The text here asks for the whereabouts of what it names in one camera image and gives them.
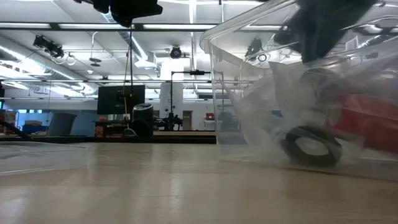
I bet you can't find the white building column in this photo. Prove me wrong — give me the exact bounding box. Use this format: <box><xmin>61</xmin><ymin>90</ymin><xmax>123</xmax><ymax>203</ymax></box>
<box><xmin>160</xmin><ymin>60</ymin><xmax>184</xmax><ymax>119</ymax></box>

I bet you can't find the black tape roll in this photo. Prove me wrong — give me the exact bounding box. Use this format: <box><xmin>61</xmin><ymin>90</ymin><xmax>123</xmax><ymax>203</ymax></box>
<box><xmin>280</xmin><ymin>125</ymin><xmax>343</xmax><ymax>167</ymax></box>

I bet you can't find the red item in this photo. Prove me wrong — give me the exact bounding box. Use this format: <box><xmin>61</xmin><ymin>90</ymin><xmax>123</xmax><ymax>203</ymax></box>
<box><xmin>326</xmin><ymin>94</ymin><xmax>398</xmax><ymax>154</ymax></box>

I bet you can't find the black hanging cable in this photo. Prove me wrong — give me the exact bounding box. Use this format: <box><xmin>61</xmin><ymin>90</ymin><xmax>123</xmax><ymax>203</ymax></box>
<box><xmin>129</xmin><ymin>26</ymin><xmax>135</xmax><ymax>94</ymax></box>

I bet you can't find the black monitor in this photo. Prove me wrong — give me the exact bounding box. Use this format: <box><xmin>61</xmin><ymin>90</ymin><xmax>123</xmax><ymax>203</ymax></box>
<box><xmin>96</xmin><ymin>84</ymin><xmax>146</xmax><ymax>115</ymax></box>

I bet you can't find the clear plastic zip bag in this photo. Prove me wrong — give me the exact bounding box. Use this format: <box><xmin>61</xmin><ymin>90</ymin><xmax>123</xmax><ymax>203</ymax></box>
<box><xmin>222</xmin><ymin>60</ymin><xmax>315</xmax><ymax>164</ymax></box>

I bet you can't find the silver air duct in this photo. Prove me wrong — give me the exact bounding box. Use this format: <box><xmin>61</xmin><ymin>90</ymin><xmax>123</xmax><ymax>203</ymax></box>
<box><xmin>102</xmin><ymin>12</ymin><xmax>149</xmax><ymax>60</ymax></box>

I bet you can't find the clear plastic storage box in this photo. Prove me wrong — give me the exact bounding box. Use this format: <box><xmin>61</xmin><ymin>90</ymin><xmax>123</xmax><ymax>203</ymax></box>
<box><xmin>200</xmin><ymin>0</ymin><xmax>398</xmax><ymax>182</ymax></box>

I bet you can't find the grey bin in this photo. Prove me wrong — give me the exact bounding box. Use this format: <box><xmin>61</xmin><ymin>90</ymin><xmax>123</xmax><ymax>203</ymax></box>
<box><xmin>48</xmin><ymin>112</ymin><xmax>78</xmax><ymax>136</ymax></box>

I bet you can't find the blue crate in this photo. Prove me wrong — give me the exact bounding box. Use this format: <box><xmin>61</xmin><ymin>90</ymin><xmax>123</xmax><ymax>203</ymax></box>
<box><xmin>22</xmin><ymin>123</ymin><xmax>48</xmax><ymax>135</ymax></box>

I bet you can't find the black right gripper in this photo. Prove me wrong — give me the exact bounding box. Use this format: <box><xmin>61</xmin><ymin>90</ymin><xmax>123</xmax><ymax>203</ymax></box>
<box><xmin>273</xmin><ymin>0</ymin><xmax>377</xmax><ymax>63</ymax></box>

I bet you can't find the black background station frame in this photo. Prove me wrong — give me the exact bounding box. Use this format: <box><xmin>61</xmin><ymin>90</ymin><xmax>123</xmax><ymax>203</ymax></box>
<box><xmin>170</xmin><ymin>70</ymin><xmax>224</xmax><ymax>131</ymax></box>

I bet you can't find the black ceiling camera with cable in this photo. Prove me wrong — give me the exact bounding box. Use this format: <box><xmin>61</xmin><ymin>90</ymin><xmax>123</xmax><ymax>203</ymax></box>
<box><xmin>244</xmin><ymin>37</ymin><xmax>267</xmax><ymax>62</ymax></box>

